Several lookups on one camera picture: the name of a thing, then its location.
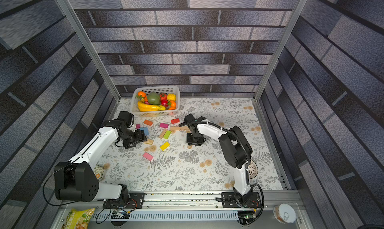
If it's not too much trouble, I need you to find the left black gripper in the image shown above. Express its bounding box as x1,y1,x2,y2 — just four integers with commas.
121,128,149,148

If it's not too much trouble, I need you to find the natural wood block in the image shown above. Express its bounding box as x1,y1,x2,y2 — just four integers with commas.
180,126,190,132
170,126,182,131
158,129,168,139

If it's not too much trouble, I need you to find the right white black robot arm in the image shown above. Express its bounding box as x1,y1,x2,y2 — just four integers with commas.
179,114,264,208

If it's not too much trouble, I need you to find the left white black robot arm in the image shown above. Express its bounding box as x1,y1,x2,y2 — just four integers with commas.
52,111,147,210

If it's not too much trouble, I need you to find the orange block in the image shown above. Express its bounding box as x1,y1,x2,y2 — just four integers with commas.
143,120,153,126

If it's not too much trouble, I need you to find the pink block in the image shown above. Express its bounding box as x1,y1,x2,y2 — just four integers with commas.
143,152,154,162

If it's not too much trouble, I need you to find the magenta block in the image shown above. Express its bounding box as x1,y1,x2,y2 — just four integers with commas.
159,123,169,129

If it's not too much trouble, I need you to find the red block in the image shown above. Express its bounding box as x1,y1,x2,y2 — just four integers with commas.
171,118,180,124

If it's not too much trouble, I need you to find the green block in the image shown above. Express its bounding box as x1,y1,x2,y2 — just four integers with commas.
163,130,172,139

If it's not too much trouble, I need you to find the yellow block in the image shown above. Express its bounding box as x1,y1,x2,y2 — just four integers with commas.
160,142,170,151

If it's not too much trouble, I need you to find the yellow toy banana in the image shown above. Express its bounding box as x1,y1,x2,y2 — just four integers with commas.
138,101,166,112

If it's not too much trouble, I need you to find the white plastic basket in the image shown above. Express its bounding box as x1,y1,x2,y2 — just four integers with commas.
131,86,180,117

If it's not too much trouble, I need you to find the green toy mango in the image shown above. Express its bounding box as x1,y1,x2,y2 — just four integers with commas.
147,93,161,105

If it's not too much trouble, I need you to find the orange toy fruit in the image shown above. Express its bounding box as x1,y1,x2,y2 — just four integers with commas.
137,91,146,98

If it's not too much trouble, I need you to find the patterned ceramic bowl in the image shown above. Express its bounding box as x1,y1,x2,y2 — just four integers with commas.
94,165,105,181

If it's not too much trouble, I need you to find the yellow toy pepper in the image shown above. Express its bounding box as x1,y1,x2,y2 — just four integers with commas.
167,94,176,102

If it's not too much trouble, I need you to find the white perforated bowl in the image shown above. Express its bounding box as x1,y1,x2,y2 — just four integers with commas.
248,161,259,179

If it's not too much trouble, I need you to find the green snack bag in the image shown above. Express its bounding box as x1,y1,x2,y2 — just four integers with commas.
61,208,95,229

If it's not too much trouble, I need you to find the white lidded cup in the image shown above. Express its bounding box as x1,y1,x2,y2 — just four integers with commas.
273,204,297,224

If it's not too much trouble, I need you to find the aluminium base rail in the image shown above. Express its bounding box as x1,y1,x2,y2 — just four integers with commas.
51,191,313,229

